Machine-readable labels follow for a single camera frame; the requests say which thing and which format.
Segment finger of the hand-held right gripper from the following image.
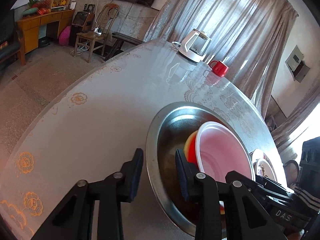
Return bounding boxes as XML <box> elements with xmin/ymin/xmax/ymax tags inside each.
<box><xmin>252</xmin><ymin>175</ymin><xmax>297</xmax><ymax>203</ymax></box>

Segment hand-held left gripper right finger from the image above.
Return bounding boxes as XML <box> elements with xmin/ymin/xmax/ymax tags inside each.
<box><xmin>175</xmin><ymin>149</ymin><xmax>288</xmax><ymax>240</ymax></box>

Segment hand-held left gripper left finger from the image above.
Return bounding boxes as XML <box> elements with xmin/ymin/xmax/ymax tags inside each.
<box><xmin>31</xmin><ymin>148</ymin><xmax>144</xmax><ymax>240</ymax></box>

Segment large scalloped plate red symbols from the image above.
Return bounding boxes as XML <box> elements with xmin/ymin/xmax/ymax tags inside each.
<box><xmin>252</xmin><ymin>149</ymin><xmax>278</xmax><ymax>183</ymax></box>

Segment yellow plastic bowl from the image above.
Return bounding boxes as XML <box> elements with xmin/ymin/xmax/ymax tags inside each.
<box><xmin>183</xmin><ymin>130</ymin><xmax>225</xmax><ymax>215</ymax></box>

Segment stainless steel bowl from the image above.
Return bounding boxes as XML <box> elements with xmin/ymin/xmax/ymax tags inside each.
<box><xmin>145</xmin><ymin>101</ymin><xmax>258</xmax><ymax>239</ymax></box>

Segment red plastic bowl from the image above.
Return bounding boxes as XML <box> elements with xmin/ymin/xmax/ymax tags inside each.
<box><xmin>186</xmin><ymin>121</ymin><xmax>252</xmax><ymax>183</ymax></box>

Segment dark wooden chair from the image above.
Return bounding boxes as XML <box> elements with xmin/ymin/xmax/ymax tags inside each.
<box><xmin>282</xmin><ymin>160</ymin><xmax>300</xmax><ymax>188</ymax></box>

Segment narrow sheer grey curtain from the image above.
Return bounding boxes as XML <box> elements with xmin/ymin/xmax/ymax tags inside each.
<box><xmin>271</xmin><ymin>80</ymin><xmax>320</xmax><ymax>153</ymax></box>

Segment red mug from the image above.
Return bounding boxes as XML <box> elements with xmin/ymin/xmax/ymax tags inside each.
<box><xmin>209</xmin><ymin>60</ymin><xmax>229</xmax><ymax>78</ymax></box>

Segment white glass electric kettle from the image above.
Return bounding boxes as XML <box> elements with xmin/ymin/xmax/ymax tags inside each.
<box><xmin>171</xmin><ymin>29</ymin><xmax>213</xmax><ymax>64</ymax></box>

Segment black bench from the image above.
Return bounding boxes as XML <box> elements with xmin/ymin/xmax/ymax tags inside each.
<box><xmin>104</xmin><ymin>32</ymin><xmax>142</xmax><ymax>62</ymax></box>

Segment pink bag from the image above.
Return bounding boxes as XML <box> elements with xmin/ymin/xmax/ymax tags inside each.
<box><xmin>58</xmin><ymin>26</ymin><xmax>72</xmax><ymax>46</ymax></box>

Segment wide sheer grey curtain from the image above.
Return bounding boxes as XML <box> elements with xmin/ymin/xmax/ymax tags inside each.
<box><xmin>144</xmin><ymin>0</ymin><xmax>299</xmax><ymax>120</ymax></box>

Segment black speaker cabinet with screen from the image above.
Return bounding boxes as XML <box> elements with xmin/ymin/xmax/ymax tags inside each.
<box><xmin>69</xmin><ymin>4</ymin><xmax>97</xmax><ymax>47</ymax></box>

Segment wooden desk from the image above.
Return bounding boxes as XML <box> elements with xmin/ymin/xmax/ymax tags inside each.
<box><xmin>15</xmin><ymin>9</ymin><xmax>75</xmax><ymax>65</ymax></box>

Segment black armchair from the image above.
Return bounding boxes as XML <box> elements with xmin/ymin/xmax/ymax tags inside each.
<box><xmin>0</xmin><ymin>7</ymin><xmax>22</xmax><ymax>64</ymax></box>

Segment potted green plant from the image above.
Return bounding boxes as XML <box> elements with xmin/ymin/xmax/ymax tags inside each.
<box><xmin>24</xmin><ymin>0</ymin><xmax>42</xmax><ymax>17</ymax></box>

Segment wall electrical panel box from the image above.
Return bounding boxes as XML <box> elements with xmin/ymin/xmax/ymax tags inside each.
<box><xmin>285</xmin><ymin>45</ymin><xmax>312</xmax><ymax>83</ymax></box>

